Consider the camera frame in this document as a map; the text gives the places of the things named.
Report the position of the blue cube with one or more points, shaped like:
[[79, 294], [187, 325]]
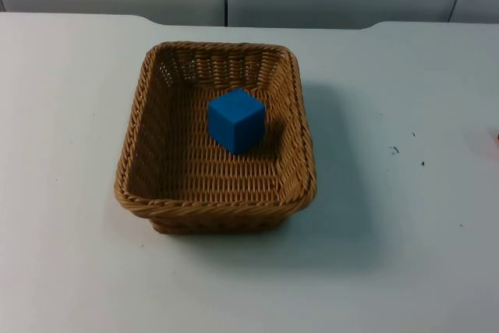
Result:
[[236, 120]]

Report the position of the brown wicker basket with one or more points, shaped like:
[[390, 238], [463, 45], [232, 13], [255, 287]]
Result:
[[218, 169]]

